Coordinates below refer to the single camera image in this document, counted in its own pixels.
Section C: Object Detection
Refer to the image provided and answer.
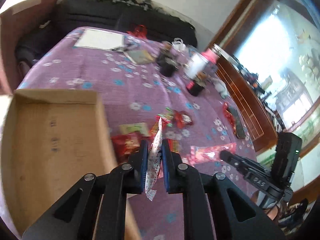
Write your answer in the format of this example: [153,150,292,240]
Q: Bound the red white striped candy packet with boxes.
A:
[145,117,163,201]

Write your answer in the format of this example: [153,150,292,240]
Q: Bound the wooden sideboard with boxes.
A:
[207,44,320,156]

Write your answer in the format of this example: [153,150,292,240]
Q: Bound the red gold snack packet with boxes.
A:
[111,132,142,164]

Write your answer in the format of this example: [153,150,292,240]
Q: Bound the pink long candy packet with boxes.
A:
[187,142,236,165]

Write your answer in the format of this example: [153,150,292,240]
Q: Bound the red black packet at edge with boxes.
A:
[223,102,246,139]

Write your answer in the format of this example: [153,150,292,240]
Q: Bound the cardboard box tray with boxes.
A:
[1,88,141,240]

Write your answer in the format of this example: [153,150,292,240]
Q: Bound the pale green snack packet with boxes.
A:
[119,122,150,137]

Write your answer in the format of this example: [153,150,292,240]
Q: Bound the red orange candy bar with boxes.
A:
[149,123,159,137]

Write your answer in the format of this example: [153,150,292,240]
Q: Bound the red foil snack packet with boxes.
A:
[174,110,193,129]

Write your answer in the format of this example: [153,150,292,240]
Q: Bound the white crumpled cloth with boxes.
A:
[212,78,229,99]

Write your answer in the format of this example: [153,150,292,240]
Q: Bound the green wrapped candy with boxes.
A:
[156,107,174,127]

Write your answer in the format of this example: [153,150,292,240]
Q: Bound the black jar with cork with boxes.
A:
[186,72,207,96]
[156,41,178,77]

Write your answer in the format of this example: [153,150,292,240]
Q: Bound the white plastic container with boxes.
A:
[184,53,209,79]

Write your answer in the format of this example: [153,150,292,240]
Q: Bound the pink knitted bottle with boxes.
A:
[201,44,221,63]

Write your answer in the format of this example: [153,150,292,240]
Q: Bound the small booklet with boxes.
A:
[124,50,155,64]

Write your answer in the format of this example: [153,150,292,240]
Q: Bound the black pen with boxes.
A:
[111,43,136,52]

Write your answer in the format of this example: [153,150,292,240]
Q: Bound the white paper sheet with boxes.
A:
[74,29,125,50]

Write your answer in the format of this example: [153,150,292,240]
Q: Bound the red ribbon bag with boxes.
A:
[127,25,148,39]

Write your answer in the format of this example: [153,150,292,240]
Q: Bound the black sofa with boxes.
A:
[15,0,197,67]

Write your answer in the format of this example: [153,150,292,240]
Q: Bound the maroon armchair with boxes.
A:
[1,0,57,94]

